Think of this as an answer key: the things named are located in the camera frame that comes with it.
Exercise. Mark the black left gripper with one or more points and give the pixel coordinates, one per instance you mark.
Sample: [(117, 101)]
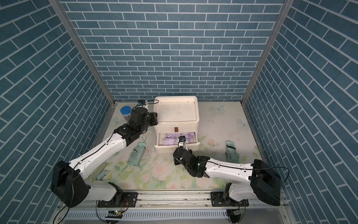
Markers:
[(154, 119)]

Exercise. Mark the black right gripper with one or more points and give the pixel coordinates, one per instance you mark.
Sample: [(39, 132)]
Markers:
[(176, 161)]

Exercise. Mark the white drawer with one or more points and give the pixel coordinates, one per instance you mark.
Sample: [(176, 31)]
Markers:
[(192, 143)]

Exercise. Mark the mint green umbrella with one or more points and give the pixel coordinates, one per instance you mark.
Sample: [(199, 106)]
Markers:
[(137, 154), (231, 153)]

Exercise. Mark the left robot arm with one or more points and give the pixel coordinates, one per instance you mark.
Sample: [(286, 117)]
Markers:
[(69, 178)]

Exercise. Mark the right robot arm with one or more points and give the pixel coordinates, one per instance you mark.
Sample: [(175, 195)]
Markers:
[(255, 178)]

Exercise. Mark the white plastic drawer cabinet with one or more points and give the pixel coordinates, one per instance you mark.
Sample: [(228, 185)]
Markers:
[(177, 111)]

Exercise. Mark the blue-lid clear straw canister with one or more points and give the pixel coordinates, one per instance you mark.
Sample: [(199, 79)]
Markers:
[(126, 112)]

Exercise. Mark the floral table mat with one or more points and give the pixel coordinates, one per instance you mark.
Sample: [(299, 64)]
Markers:
[(157, 170)]

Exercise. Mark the green circuit board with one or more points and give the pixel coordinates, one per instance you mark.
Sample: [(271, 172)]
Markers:
[(115, 214)]

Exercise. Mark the metal linear rail base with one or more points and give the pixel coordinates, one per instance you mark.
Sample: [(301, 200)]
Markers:
[(199, 206)]

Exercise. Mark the metal corner frame post left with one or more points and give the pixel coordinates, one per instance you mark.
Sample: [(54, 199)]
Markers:
[(66, 22)]

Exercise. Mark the metal corner frame post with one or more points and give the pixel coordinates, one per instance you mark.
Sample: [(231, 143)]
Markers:
[(66, 22), (268, 46)]

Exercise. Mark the metal corner frame post right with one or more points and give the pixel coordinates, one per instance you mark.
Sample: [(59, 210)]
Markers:
[(268, 46)]

